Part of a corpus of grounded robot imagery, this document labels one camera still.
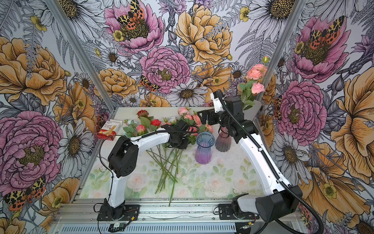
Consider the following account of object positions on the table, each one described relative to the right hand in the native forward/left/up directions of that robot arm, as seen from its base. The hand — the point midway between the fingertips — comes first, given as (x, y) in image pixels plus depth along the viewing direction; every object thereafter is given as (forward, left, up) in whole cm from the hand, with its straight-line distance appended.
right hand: (205, 114), depth 73 cm
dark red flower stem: (+26, +43, -25) cm, 55 cm away
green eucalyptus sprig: (+13, +50, -26) cm, 58 cm away
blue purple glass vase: (-5, 0, -16) cm, 17 cm away
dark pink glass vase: (-2, -12, -23) cm, 26 cm away
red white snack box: (+15, +64, -27) cm, 71 cm away
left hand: (-3, +13, -28) cm, 31 cm away
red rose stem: (+21, +33, -28) cm, 48 cm away
